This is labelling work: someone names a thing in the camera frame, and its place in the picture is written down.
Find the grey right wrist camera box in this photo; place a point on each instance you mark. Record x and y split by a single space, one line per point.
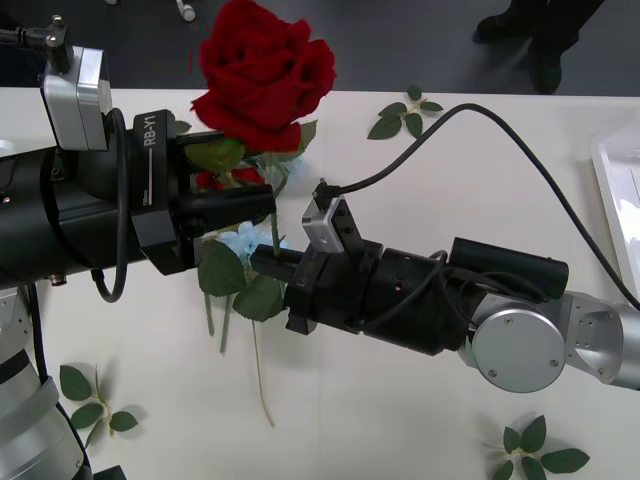
320 227

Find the white furniture leg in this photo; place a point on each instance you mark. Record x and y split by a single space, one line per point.
186 11

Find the silver and black right arm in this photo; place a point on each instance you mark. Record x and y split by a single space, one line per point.
520 340

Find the silver and black left arm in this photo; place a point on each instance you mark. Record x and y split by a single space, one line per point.
75 215

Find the pale blue flower green stem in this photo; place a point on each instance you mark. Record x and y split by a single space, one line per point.
309 137
220 270

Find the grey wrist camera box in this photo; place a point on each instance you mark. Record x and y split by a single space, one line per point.
75 110
320 227

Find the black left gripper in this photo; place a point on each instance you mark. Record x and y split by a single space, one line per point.
152 165

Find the loose green leaf twig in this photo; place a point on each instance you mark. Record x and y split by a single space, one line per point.
182 127
387 127
565 459
74 382

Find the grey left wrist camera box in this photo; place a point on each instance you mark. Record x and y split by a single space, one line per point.
75 110

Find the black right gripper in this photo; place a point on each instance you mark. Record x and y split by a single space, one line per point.
335 290

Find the person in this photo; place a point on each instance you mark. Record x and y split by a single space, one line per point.
545 60

